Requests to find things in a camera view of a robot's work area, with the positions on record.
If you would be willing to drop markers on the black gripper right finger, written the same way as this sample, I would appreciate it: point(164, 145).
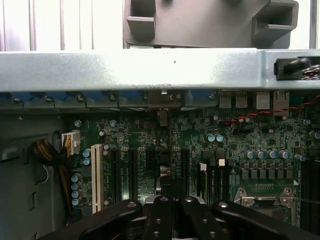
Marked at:
point(197, 222)

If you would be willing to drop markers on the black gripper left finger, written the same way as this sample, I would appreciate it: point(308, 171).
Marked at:
point(162, 220)

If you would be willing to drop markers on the CPU socket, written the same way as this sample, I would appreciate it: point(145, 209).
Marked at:
point(262, 211)

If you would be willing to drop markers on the white PCI slot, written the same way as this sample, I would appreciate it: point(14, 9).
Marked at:
point(96, 175)

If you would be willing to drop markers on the green motherboard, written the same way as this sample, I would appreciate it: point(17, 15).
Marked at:
point(195, 120)

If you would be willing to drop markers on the thin locking lever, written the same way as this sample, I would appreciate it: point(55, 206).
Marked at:
point(307, 200)

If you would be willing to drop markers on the white power connector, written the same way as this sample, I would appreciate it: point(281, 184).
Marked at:
point(71, 142)

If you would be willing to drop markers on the metal USB port block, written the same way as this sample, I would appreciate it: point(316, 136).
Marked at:
point(232, 98)

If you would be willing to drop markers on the metal network port block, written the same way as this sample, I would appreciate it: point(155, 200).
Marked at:
point(281, 101)

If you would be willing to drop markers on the open black PC case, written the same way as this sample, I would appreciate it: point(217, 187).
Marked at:
point(125, 67)

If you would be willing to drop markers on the black case release latch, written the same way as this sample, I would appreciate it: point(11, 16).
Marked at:
point(292, 67)

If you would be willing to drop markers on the grey plastic parts rack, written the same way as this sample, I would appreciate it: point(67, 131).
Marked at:
point(200, 25)

